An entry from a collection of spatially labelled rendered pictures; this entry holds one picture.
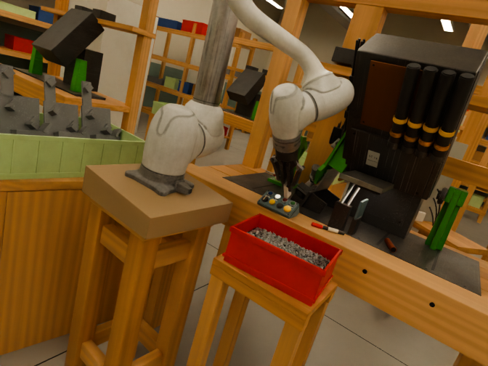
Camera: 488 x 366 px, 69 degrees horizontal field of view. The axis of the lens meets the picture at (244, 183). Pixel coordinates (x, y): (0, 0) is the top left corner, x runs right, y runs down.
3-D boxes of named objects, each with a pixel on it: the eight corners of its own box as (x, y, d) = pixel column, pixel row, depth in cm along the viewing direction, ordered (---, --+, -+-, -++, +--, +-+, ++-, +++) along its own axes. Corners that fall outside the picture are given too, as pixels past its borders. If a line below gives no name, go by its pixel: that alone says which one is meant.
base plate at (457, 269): (478, 301, 115) (481, 295, 115) (221, 181, 168) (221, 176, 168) (477, 265, 151) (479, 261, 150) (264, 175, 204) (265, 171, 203)
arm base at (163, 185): (171, 202, 113) (175, 186, 111) (122, 174, 121) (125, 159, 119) (203, 192, 129) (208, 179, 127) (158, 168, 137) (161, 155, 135)
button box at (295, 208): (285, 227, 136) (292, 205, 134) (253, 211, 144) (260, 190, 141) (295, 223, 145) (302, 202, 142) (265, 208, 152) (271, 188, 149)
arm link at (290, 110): (281, 146, 107) (316, 131, 110) (279, 101, 96) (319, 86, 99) (263, 128, 114) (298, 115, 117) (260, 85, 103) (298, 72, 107)
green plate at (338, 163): (334, 183, 148) (363, 140, 140) (318, 172, 151) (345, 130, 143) (342, 181, 158) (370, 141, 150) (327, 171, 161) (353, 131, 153)
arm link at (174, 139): (130, 161, 119) (144, 97, 112) (162, 155, 135) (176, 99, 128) (170, 180, 114) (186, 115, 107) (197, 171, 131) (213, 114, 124)
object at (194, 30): (212, 149, 683) (242, 27, 624) (132, 115, 808) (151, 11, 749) (229, 149, 727) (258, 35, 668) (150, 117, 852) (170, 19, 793)
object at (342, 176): (380, 197, 121) (383, 189, 121) (337, 180, 129) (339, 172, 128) (399, 186, 154) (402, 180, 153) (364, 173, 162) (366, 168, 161)
